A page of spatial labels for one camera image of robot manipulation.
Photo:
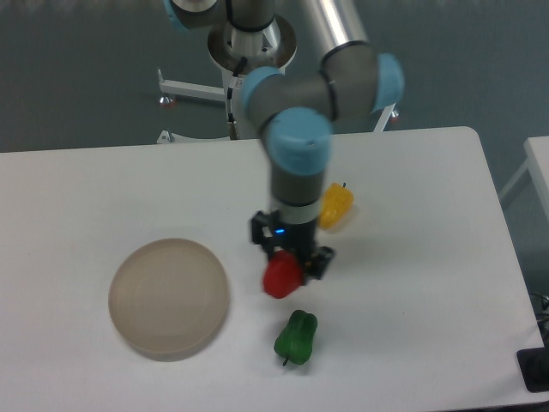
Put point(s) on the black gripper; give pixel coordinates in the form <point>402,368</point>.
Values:
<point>271,233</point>

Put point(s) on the red toy bell pepper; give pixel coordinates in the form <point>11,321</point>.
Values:
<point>283,275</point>

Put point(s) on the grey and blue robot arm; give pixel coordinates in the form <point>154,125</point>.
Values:
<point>293,116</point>

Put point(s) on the yellow toy bell pepper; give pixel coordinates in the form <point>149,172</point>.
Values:
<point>337,201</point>

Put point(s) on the green toy bell pepper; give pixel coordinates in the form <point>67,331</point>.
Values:
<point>295,342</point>

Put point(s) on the beige round plate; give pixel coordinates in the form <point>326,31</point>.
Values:
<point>169,299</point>

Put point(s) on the white side table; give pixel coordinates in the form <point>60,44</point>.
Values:
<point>533,170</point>

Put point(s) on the black box at table edge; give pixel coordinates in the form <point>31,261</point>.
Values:
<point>533,363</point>

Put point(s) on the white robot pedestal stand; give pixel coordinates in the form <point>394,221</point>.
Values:
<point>253,45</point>

